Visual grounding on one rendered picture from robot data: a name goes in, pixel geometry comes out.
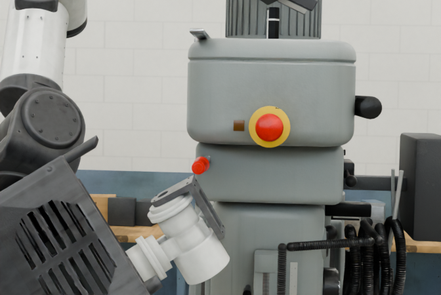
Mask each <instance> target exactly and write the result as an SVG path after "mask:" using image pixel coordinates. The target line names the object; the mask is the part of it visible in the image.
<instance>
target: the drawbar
mask: <svg viewBox="0 0 441 295"><path fill-rule="evenodd" d="M267 10H268V19H269V18H275V19H279V13H280V8H279V7H268V8H267ZM268 39H279V21H277V20H269V21H268Z"/></svg>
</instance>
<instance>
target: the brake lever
mask: <svg viewBox="0 0 441 295"><path fill-rule="evenodd" d="M209 163H211V156H207V155H206V156H205V157H198V158H197V159H196V160H195V161H194V163H193V165H192V172H193V173H194V174H202V173H204V172H205V171H207V170H208V168H209Z"/></svg>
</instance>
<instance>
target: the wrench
mask: <svg viewBox="0 0 441 295"><path fill-rule="evenodd" d="M190 33H191V34H192V35H193V36H194V37H195V38H194V42H195V41H197V40H199V39H210V36H209V35H208V34H207V33H206V31H205V30H204V29H203V28H190Z"/></svg>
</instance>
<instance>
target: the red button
mask: <svg viewBox="0 0 441 295"><path fill-rule="evenodd" d="M283 130H284V125H283V123H282V120H281V119H280V118H279V117H278V116H277V115H274V114H271V113H267V114H264V115H262V116H261V117H259V118H258V120H257V122H256V125H255V131H256V133H257V136H258V137H259V138H260V139H261V140H264V141H266V142H273V141H275V140H277V139H278V138H279V137H280V136H281V135H282V133H283Z"/></svg>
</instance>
